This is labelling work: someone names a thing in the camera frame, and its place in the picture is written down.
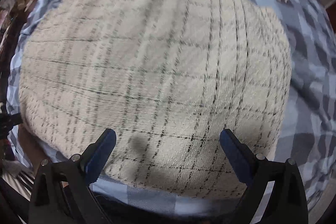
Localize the cream plaid tweed jacket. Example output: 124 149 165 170
19 0 291 200

